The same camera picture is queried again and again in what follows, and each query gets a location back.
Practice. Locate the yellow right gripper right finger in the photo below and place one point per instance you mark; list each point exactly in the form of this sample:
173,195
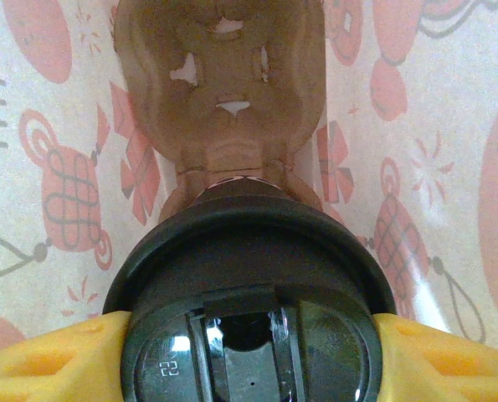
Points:
453,368

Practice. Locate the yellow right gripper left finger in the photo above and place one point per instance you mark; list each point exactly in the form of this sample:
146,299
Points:
43,368

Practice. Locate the red cream printed paper bag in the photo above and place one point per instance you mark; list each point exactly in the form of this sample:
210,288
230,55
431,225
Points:
43,188

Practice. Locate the black lidded coffee cup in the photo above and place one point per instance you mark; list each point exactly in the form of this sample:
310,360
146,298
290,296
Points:
248,272

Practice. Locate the brown pulp cup carrier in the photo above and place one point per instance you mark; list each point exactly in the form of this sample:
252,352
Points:
232,138

